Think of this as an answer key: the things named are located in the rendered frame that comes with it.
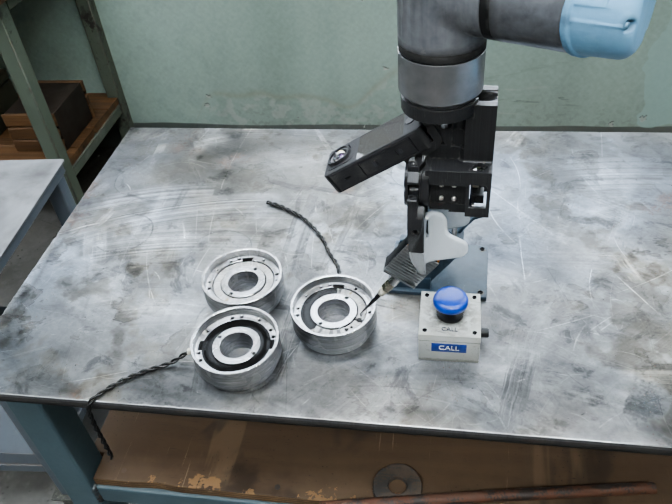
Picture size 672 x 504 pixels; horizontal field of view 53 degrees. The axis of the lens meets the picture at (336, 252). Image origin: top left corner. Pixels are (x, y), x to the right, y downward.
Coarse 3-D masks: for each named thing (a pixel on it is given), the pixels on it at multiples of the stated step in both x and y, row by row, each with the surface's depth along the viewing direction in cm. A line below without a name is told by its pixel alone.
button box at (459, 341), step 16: (432, 304) 80; (432, 320) 79; (448, 320) 78; (464, 320) 78; (480, 320) 78; (432, 336) 77; (448, 336) 77; (464, 336) 76; (480, 336) 76; (432, 352) 79; (448, 352) 78; (464, 352) 78
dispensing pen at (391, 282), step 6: (402, 246) 74; (396, 252) 74; (390, 258) 75; (390, 276) 77; (384, 282) 78; (390, 282) 77; (396, 282) 76; (384, 288) 78; (390, 288) 77; (378, 294) 79; (384, 294) 78; (372, 300) 80; (366, 306) 81
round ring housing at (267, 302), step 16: (224, 256) 91; (240, 256) 92; (256, 256) 92; (272, 256) 90; (208, 272) 89; (240, 272) 90; (256, 272) 89; (272, 272) 90; (208, 288) 88; (224, 288) 88; (256, 288) 87; (272, 288) 85; (208, 304) 87; (224, 304) 84; (240, 304) 84; (256, 304) 84; (272, 304) 86
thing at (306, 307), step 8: (320, 288) 86; (328, 288) 86; (336, 288) 86; (312, 296) 85; (320, 296) 85; (304, 304) 84; (312, 304) 84; (304, 312) 83; (304, 320) 82; (312, 320) 82; (360, 320) 82; (312, 328) 81; (344, 328) 81
